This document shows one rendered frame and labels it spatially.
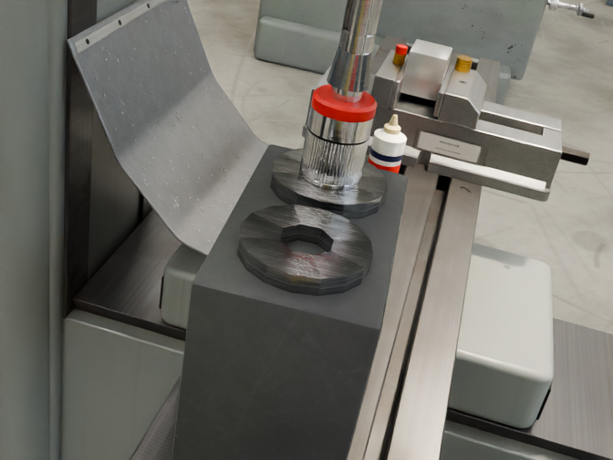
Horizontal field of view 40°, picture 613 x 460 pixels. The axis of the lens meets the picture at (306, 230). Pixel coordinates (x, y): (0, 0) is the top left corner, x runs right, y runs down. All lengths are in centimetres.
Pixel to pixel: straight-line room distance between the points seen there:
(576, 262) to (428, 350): 218
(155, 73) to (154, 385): 41
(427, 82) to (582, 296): 173
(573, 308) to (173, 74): 184
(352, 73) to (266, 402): 23
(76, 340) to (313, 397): 66
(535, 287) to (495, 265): 6
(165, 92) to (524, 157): 48
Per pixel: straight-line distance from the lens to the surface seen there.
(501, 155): 115
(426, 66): 115
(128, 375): 116
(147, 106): 106
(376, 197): 62
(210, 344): 54
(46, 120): 99
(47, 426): 126
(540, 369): 103
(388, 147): 101
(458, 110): 113
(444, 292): 90
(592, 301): 279
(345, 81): 59
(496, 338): 106
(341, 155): 60
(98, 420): 124
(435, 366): 80
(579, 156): 120
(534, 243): 300
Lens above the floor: 139
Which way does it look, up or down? 31 degrees down
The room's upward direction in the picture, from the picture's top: 11 degrees clockwise
